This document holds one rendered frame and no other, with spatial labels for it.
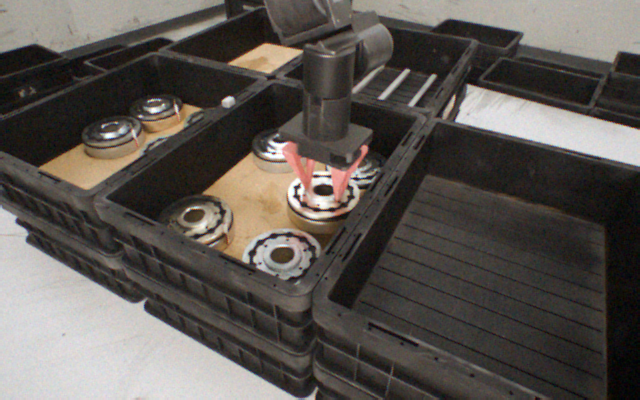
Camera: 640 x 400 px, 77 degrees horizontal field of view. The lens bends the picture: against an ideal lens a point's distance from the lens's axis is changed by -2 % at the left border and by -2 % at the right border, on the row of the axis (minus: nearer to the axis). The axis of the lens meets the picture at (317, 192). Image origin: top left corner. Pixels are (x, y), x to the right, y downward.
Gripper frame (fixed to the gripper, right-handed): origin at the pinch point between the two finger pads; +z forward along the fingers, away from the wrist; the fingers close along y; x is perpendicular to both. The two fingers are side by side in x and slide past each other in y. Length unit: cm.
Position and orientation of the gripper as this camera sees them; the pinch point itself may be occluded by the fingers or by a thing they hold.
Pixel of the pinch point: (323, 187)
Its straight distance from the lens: 56.1
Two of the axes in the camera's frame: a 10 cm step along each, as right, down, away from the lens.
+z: -0.3, 7.8, 6.3
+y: -8.6, -3.3, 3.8
